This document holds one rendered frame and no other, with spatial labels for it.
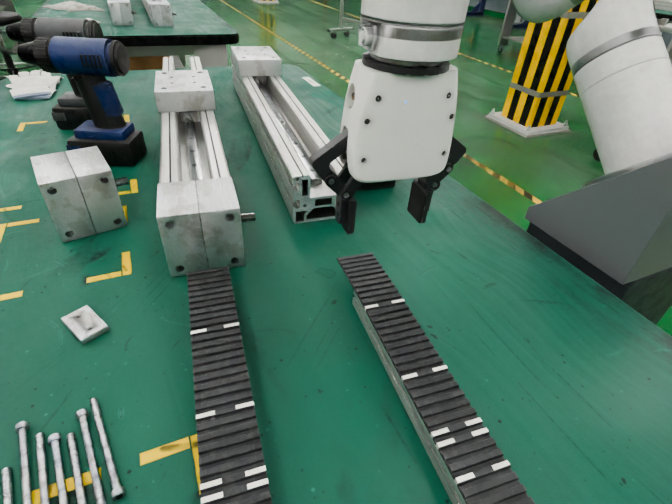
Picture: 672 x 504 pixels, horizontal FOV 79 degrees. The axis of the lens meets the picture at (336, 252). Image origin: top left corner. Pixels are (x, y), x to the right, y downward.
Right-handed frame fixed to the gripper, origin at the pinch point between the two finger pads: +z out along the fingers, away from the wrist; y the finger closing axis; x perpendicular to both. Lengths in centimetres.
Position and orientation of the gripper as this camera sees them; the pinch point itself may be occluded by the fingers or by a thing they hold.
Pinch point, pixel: (382, 212)
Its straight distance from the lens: 44.8
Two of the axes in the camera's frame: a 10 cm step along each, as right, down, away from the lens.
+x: -3.2, -5.8, 7.5
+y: 9.4, -1.5, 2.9
